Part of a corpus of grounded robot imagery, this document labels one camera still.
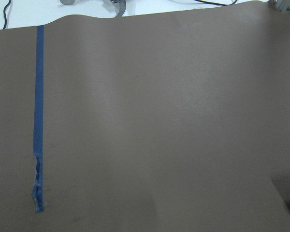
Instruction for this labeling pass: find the reacher grabber stick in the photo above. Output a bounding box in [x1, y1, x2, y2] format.
[60, 0, 126, 17]

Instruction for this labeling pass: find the brown paper table cover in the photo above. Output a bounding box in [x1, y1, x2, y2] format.
[0, 2, 290, 232]

